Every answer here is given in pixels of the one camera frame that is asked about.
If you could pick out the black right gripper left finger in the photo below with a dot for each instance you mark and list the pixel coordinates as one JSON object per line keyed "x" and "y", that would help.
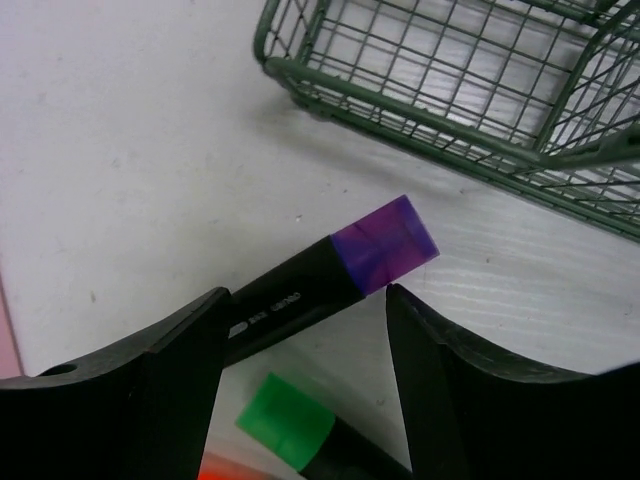
{"x": 139, "y": 408}

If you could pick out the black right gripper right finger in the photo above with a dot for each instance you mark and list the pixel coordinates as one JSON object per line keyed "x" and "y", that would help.
{"x": 475, "y": 410}

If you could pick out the orange capped black highlighter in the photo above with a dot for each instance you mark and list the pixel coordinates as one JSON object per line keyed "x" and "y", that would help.
{"x": 215, "y": 467}

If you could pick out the green capped black highlighter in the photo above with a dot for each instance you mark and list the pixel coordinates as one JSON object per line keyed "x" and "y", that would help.
{"x": 312, "y": 439}

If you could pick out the purple capped black highlighter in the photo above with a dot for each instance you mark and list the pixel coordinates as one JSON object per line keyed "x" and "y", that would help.
{"x": 334, "y": 273}

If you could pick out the pink clipboard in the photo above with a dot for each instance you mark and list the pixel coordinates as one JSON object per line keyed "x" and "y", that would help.
{"x": 11, "y": 364}

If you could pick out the green wire mesh organizer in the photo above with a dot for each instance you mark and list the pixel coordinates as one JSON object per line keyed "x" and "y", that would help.
{"x": 537, "y": 98}

